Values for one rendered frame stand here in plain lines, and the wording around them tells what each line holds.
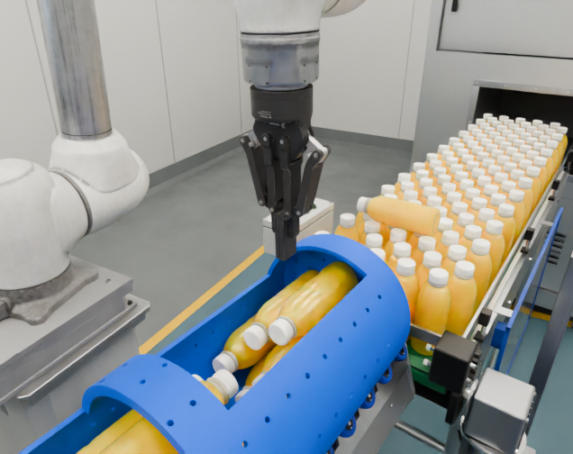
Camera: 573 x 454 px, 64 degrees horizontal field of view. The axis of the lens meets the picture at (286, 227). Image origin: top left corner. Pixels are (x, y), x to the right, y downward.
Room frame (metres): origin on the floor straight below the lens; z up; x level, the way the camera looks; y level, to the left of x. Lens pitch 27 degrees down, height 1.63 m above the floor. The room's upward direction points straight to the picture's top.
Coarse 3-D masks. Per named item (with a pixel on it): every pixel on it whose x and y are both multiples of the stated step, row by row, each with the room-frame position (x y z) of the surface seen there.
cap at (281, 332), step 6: (270, 324) 0.56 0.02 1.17; (276, 324) 0.56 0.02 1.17; (282, 324) 0.56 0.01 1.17; (288, 324) 0.56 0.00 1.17; (270, 330) 0.56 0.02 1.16; (276, 330) 0.56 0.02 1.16; (282, 330) 0.55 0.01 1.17; (288, 330) 0.55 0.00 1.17; (270, 336) 0.56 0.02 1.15; (276, 336) 0.56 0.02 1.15; (282, 336) 0.55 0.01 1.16; (288, 336) 0.55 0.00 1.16; (276, 342) 0.56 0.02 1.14; (282, 342) 0.55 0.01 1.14
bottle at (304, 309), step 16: (320, 272) 0.69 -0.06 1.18; (336, 272) 0.68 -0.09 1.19; (352, 272) 0.70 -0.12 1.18; (304, 288) 0.63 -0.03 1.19; (320, 288) 0.63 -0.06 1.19; (336, 288) 0.65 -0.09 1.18; (352, 288) 0.68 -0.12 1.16; (288, 304) 0.60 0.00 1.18; (304, 304) 0.59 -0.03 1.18; (320, 304) 0.60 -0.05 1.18; (288, 320) 0.57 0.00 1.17; (304, 320) 0.57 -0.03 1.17; (320, 320) 0.59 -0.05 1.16
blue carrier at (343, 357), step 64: (320, 256) 0.75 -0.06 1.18; (384, 320) 0.59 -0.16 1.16; (128, 384) 0.38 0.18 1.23; (192, 384) 0.38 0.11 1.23; (256, 384) 0.40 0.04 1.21; (320, 384) 0.44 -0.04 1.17; (64, 448) 0.40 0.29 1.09; (192, 448) 0.31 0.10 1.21; (256, 448) 0.34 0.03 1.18; (320, 448) 0.40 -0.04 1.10
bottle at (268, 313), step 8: (312, 272) 0.74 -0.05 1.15; (296, 280) 0.72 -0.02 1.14; (304, 280) 0.72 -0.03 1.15; (288, 288) 0.69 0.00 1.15; (296, 288) 0.69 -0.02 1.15; (280, 296) 0.66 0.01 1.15; (288, 296) 0.67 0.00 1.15; (264, 304) 0.65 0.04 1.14; (272, 304) 0.64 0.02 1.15; (280, 304) 0.64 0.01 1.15; (264, 312) 0.63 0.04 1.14; (272, 312) 0.63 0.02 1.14; (256, 320) 0.62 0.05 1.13; (264, 320) 0.61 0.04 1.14; (272, 320) 0.61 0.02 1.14; (264, 328) 0.60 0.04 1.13
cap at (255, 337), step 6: (246, 330) 0.60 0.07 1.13; (252, 330) 0.59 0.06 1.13; (258, 330) 0.59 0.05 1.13; (246, 336) 0.60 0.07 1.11; (252, 336) 0.59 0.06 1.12; (258, 336) 0.58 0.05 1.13; (264, 336) 0.59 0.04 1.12; (246, 342) 0.60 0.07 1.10; (252, 342) 0.59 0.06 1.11; (258, 342) 0.58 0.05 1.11; (264, 342) 0.59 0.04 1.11; (252, 348) 0.59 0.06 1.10; (258, 348) 0.58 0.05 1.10
